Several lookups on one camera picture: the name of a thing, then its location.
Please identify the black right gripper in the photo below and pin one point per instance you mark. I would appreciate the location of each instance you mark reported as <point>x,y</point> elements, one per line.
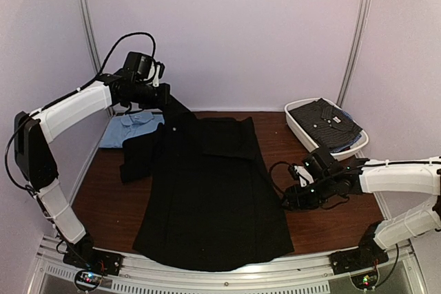
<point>296,201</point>

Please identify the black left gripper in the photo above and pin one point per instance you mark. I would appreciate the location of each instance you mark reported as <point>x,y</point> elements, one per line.
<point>164,99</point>

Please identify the black long sleeve shirt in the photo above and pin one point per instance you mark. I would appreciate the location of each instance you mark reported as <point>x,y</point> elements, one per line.
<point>212,206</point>

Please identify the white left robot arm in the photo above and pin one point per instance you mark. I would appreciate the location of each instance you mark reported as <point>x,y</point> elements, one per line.
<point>38,130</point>

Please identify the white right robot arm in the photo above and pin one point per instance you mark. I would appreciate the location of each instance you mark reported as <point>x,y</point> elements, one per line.
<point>408,192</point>

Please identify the light blue folded shirt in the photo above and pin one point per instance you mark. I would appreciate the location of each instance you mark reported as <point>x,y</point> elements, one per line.
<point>121,128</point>

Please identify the grey striped shirt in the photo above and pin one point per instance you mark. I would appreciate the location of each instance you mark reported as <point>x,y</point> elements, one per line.
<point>325,124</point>

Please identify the blue patterned shirt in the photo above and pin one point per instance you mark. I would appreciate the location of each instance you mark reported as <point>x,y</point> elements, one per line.
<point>348,145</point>

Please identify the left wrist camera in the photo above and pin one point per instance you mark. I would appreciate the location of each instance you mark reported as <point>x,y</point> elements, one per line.
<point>144,68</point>

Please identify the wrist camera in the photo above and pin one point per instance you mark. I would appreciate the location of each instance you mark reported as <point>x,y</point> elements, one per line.
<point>144,68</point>
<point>301,175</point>

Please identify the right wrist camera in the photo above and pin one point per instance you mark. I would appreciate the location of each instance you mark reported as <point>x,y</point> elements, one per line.
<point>301,175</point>

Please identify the front aluminium rail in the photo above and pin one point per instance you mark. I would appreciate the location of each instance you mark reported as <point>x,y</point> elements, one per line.
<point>311,273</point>

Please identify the left aluminium frame post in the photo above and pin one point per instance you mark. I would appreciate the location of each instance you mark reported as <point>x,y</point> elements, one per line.
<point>89,34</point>

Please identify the aluminium frame post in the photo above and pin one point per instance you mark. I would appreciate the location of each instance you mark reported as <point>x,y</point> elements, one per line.
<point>89,34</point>
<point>360,26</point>

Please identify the right aluminium frame post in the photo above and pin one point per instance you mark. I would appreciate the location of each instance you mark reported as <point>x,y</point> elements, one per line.
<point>360,26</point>

